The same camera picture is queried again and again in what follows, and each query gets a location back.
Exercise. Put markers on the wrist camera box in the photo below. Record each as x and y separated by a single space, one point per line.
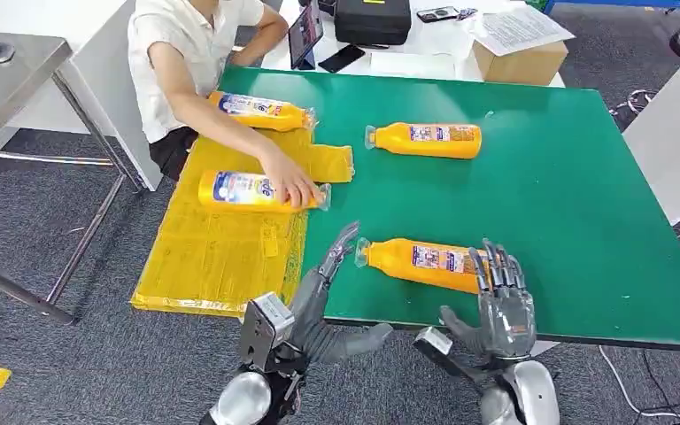
266 331
442 352

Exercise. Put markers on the steel table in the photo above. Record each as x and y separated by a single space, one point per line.
5 88

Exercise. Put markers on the blue metal frame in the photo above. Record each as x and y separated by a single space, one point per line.
627 3

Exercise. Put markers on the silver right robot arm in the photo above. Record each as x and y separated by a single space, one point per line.
522 393

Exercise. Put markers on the person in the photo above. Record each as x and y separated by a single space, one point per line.
164 47

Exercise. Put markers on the white panel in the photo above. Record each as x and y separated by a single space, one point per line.
108 111

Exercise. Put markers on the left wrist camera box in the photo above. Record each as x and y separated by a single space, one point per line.
266 331

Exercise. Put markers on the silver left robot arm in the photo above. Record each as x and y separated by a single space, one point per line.
246 399

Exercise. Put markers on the black tablet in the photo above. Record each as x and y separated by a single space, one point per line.
306 32

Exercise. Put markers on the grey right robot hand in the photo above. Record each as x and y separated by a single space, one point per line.
507 322

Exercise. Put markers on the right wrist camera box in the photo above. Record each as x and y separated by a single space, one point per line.
442 352

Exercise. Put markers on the orange drink bottle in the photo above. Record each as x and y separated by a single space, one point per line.
258 111
393 264
398 139
234 192

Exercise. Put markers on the black carry case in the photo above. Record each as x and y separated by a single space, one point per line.
372 22

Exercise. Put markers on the white table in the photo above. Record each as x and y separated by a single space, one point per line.
434 40

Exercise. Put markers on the printed paper sheet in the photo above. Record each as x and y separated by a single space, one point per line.
520 28

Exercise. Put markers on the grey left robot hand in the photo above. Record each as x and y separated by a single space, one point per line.
310 317

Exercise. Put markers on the yellow sheet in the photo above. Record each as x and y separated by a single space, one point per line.
217 258

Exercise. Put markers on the black smartphone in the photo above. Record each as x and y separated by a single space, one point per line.
342 58

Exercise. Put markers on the small black device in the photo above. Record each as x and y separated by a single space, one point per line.
437 14

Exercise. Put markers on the person's right hand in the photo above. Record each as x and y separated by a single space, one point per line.
290 179

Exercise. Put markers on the pale grey table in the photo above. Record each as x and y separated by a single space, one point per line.
677 141

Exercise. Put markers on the green table mat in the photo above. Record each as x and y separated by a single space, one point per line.
563 193

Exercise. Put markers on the brown cardboard box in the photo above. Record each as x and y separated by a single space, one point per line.
523 67

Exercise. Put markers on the grey round metal part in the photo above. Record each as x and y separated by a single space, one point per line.
1 53

